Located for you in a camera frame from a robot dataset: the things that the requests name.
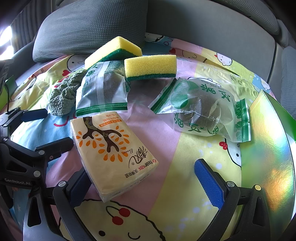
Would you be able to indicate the yellow tissue pack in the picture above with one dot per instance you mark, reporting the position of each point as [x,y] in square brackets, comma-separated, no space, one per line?
[114,158]

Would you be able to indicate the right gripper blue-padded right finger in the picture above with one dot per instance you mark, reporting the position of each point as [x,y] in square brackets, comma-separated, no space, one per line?
[252,223]

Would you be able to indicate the grey sofa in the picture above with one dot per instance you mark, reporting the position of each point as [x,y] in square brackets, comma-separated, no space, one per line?
[256,34]

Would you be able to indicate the green white cardboard box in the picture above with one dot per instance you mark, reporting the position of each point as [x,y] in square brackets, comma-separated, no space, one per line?
[269,159]

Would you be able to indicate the colourful cartoon bedsheet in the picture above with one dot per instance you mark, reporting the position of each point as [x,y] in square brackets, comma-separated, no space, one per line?
[168,204]

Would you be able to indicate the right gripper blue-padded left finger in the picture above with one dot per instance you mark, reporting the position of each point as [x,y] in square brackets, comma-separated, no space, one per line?
[68,195]

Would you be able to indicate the yellow green sponge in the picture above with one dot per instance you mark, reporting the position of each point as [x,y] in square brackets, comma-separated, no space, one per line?
[116,49]
[150,67]

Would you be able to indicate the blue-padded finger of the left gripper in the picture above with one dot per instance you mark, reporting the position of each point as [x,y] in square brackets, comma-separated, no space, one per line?
[55,149]
[17,116]

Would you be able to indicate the clear green tea bag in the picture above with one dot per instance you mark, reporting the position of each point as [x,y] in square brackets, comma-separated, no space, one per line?
[201,107]
[103,88]

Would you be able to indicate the green cloth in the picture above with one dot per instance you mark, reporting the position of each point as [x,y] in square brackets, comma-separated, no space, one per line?
[62,98]

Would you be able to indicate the grey textured pillow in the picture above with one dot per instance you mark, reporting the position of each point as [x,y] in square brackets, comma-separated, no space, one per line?
[82,27]

